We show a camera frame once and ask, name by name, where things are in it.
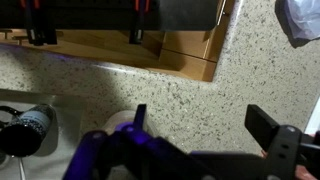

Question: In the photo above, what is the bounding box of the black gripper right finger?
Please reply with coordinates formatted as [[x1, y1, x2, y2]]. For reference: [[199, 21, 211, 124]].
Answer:
[[244, 104, 320, 180]]

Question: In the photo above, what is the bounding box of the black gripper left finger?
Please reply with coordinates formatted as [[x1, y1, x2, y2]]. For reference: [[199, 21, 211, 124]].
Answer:
[[62, 103, 188, 180]]

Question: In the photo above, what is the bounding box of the wooden base cabinet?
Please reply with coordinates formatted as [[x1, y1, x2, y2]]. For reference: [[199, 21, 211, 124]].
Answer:
[[0, 0, 235, 83]]

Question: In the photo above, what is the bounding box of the stainless steel sink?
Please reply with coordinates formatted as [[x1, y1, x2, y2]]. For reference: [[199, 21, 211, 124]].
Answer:
[[0, 88, 85, 180]]

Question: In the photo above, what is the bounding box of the clear plastic bowl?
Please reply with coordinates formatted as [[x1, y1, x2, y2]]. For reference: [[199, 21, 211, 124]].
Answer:
[[104, 109, 138, 134]]

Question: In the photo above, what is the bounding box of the black speckled mug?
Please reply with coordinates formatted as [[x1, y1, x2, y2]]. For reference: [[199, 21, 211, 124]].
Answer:
[[0, 103, 56, 158]]

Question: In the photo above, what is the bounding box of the black and red clamp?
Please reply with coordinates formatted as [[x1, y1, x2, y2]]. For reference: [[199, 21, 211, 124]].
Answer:
[[19, 0, 58, 47], [129, 0, 152, 45]]

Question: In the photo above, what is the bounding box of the black robot stand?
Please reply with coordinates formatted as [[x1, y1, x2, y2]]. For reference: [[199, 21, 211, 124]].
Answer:
[[0, 0, 223, 33]]

